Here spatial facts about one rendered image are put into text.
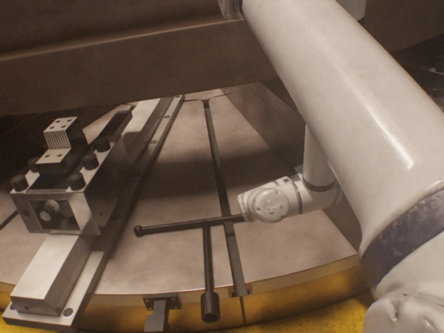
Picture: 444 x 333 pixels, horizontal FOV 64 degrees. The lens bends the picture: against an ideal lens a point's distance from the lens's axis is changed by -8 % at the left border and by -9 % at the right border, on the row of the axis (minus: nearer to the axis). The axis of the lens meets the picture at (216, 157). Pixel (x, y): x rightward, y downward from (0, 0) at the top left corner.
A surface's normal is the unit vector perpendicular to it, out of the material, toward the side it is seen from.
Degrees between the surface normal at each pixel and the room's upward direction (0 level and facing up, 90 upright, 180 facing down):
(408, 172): 33
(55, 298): 71
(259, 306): 90
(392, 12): 90
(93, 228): 90
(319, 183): 100
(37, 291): 0
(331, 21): 18
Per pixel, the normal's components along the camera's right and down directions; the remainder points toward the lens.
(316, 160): -0.55, 0.59
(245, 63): 0.16, 0.49
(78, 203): -0.12, 0.53
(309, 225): -0.14, -0.85
